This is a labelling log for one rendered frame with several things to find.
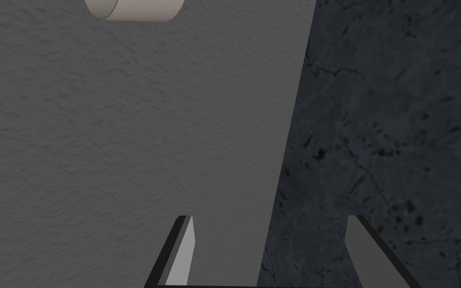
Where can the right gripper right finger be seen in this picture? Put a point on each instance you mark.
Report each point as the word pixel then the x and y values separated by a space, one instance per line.
pixel 370 256

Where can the beige round mug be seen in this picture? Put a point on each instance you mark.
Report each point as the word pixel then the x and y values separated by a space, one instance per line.
pixel 134 8

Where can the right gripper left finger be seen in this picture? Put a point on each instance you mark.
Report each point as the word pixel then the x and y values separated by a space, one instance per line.
pixel 177 256

